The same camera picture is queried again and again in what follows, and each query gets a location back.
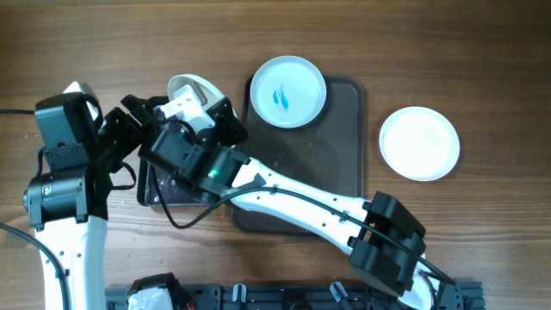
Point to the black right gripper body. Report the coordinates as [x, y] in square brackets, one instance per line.
[201, 139]

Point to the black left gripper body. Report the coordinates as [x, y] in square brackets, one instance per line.
[120, 138]

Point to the white plate top blue stain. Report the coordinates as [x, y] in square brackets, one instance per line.
[288, 92]

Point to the white plate blue stain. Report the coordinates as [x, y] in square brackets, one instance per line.
[288, 92]
[419, 143]

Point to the white plate front blue stain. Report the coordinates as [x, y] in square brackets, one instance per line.
[419, 143]

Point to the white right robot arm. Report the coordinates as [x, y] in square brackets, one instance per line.
[383, 240]

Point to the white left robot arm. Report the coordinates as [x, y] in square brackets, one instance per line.
[67, 206]

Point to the small black water tray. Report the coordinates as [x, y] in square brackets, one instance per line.
[160, 182]

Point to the large brown serving tray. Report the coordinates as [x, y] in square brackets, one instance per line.
[327, 153]

